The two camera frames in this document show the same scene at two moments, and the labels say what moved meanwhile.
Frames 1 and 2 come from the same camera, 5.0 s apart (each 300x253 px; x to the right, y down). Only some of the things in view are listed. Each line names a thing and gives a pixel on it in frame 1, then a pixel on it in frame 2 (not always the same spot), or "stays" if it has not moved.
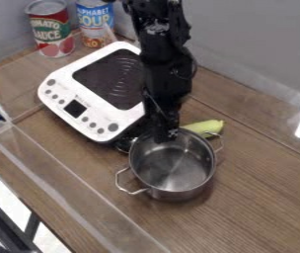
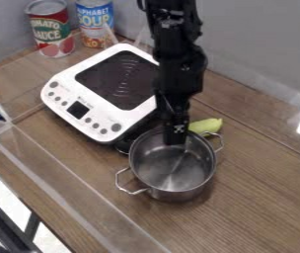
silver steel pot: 168,170 stays
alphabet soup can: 94,18 stays
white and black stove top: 96,91 stays
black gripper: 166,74 to 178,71
